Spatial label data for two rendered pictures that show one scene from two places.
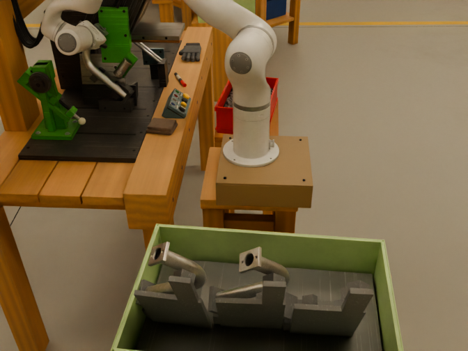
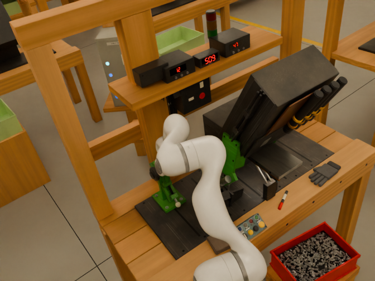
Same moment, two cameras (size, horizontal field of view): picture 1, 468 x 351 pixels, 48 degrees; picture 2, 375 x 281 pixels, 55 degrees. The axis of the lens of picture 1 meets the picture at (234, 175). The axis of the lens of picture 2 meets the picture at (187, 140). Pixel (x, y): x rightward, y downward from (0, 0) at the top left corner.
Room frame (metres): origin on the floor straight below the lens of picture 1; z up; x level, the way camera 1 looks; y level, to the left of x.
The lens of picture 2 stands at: (1.09, -0.53, 2.33)
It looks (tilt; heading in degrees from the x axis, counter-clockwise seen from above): 38 degrees down; 57
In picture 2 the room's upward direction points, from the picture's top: 9 degrees counter-clockwise
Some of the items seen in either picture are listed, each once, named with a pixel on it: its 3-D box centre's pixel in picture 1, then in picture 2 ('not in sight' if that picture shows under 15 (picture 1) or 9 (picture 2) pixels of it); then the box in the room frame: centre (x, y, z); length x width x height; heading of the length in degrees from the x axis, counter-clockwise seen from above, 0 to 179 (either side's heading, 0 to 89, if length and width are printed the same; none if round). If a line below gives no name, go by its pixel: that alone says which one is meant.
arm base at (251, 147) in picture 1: (251, 127); not in sight; (1.49, -0.06, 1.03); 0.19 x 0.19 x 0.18
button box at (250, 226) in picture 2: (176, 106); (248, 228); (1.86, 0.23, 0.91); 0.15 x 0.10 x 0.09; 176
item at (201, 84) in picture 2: not in sight; (190, 91); (1.98, 0.72, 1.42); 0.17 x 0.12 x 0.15; 176
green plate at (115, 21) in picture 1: (116, 32); (232, 153); (1.99, 0.45, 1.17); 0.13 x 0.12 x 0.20; 176
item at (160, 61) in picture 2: not in sight; (151, 72); (1.80, 0.75, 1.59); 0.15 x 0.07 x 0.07; 176
